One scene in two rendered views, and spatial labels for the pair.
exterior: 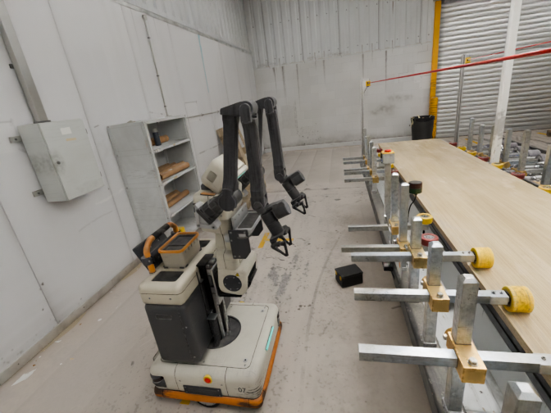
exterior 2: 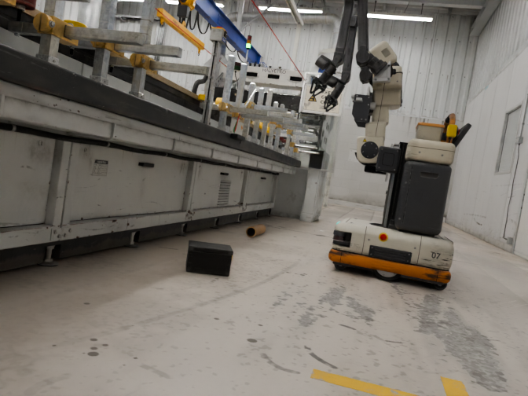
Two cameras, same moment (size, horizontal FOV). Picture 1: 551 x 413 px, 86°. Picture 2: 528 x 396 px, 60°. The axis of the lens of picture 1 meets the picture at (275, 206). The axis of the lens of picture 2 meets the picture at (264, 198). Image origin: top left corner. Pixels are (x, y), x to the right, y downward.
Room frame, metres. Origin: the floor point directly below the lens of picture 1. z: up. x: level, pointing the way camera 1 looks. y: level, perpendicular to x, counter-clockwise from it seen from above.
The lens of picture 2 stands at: (4.35, -0.36, 0.49)
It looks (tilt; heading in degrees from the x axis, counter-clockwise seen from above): 3 degrees down; 180
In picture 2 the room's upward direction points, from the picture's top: 9 degrees clockwise
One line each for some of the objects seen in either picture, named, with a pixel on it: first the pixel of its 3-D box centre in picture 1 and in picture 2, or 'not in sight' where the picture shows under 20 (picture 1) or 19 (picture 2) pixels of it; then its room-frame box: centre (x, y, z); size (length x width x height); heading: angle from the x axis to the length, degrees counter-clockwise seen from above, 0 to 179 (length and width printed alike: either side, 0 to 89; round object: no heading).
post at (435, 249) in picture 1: (431, 302); (257, 119); (0.83, -0.50, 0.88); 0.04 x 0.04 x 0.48; 76
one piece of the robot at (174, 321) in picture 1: (195, 290); (416, 181); (1.53, 0.55, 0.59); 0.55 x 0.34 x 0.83; 166
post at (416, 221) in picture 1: (414, 268); (247, 116); (1.07, -0.56, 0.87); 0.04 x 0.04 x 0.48; 76
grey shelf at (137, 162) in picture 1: (166, 183); not in sight; (3.60, 1.30, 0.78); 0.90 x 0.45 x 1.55; 166
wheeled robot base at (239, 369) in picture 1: (222, 345); (389, 247); (1.51, 0.46, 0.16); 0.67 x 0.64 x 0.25; 76
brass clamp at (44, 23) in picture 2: not in sight; (56, 30); (3.00, -1.03, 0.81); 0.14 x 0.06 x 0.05; 166
